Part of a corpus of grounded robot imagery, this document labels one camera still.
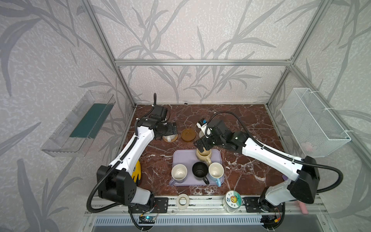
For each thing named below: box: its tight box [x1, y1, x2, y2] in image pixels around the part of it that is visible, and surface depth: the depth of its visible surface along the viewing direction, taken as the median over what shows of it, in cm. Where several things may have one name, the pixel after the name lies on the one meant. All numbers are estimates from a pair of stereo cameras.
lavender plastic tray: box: [171, 148, 225, 187], surface depth 82 cm
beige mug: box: [195, 147, 213, 166], surface depth 84 cm
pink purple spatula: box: [298, 201, 309, 215], surface depth 72 cm
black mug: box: [191, 161, 210, 186], surface depth 79 cm
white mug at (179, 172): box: [169, 163, 188, 186], surface depth 81 cm
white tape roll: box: [175, 193, 190, 210], surface depth 77 cm
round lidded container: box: [222, 190, 243, 214], surface depth 70 cm
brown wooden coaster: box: [180, 128, 197, 142], surface depth 104 cm
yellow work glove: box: [131, 160, 142, 183], surface depth 84 cm
